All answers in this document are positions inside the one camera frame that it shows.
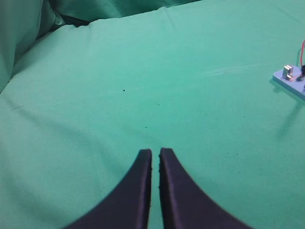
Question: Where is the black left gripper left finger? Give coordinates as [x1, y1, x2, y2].
[66, 149, 152, 229]

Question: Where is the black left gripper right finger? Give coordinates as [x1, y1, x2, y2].
[159, 148, 250, 229]

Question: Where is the green table cloth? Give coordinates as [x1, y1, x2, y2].
[0, 0, 305, 229]

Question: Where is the blue circuit base board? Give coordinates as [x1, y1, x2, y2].
[272, 65, 305, 100]

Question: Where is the silver metal clip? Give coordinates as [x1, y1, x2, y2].
[282, 65, 294, 80]

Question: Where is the green backdrop cloth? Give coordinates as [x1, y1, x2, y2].
[0, 0, 188, 89]

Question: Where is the black wire connector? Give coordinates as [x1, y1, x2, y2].
[297, 65, 305, 81]

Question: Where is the red wire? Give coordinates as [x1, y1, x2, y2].
[299, 40, 305, 66]

